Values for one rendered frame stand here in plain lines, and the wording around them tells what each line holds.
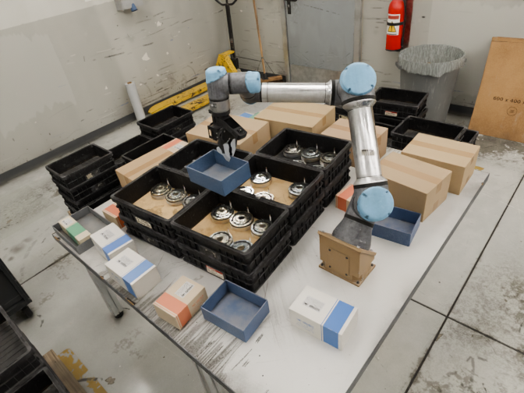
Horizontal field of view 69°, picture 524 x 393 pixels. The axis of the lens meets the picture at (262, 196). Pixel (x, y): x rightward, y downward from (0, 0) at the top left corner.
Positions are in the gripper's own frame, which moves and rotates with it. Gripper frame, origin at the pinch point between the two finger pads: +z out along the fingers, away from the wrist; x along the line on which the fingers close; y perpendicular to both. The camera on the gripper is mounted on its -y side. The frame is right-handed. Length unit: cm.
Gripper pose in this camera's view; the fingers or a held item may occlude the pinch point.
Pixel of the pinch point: (230, 158)
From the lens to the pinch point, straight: 153.9
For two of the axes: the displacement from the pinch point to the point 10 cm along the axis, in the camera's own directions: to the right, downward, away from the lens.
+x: -6.7, 4.5, -5.9
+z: 0.7, 8.3, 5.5
